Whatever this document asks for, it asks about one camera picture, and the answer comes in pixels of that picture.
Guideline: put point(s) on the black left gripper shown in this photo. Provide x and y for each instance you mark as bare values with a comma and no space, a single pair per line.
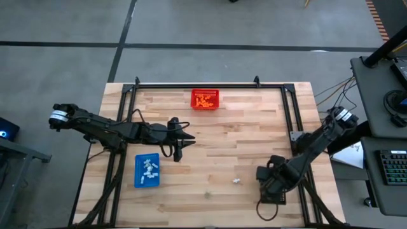
165,135

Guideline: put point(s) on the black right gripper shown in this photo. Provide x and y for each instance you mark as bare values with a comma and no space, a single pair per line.
280,175

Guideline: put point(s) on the red plastic basket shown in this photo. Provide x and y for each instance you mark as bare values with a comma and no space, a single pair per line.
216,106

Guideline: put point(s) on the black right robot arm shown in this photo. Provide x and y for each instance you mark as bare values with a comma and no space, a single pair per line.
318,143

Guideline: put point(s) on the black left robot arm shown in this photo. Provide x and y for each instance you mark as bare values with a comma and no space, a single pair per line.
95,127

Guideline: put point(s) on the black plastic basket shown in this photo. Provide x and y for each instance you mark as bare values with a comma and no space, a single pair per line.
282,198

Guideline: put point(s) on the blue plastic basket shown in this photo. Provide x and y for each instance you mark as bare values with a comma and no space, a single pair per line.
140,183

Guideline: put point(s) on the white paper sheet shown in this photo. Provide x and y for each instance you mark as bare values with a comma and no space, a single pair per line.
349,156

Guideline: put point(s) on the black table clamp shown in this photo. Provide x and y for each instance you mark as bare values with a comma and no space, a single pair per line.
137,80
257,80

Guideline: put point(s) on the black caster wheel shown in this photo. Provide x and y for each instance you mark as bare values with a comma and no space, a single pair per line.
368,202

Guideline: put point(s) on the grey desk with keyboard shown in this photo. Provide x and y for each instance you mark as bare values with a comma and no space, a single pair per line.
373,191

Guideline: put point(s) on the black backlit keyboard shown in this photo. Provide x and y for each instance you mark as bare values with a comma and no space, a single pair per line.
394,167

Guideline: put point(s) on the black laptop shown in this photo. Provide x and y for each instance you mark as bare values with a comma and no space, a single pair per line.
401,71

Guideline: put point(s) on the black stand pole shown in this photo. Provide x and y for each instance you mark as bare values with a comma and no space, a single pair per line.
381,51

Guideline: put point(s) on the grey metal cart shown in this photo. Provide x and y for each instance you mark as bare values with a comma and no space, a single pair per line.
19,152

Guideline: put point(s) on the black computer with blue light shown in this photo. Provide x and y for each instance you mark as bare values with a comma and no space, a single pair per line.
9,127

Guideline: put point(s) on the orange striped floor tape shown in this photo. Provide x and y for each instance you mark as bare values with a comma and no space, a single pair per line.
378,22

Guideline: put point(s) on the silver mounting bracket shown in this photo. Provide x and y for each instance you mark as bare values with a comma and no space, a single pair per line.
295,136

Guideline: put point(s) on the black aluminium table frame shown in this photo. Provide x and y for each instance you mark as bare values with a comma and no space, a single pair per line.
206,86

